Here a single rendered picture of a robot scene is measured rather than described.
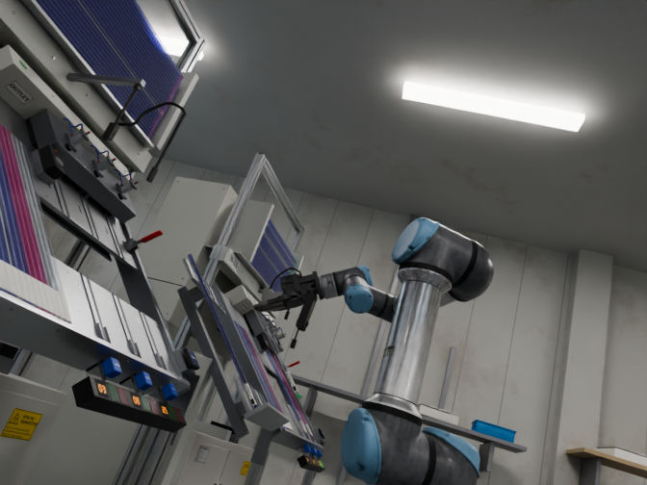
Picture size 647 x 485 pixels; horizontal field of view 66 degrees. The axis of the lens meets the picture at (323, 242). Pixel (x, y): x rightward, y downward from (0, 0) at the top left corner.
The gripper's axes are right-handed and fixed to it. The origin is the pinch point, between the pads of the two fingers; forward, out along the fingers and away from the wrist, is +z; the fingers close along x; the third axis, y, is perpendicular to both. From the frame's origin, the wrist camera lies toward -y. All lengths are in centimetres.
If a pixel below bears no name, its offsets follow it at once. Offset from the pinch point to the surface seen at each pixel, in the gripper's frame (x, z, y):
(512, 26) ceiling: -77, -162, 163
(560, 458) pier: -318, -174, -69
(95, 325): 54, 23, -16
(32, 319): 74, 22, -21
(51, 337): 68, 23, -21
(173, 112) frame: 17, 15, 69
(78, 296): 57, 25, -10
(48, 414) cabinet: 21, 51, -22
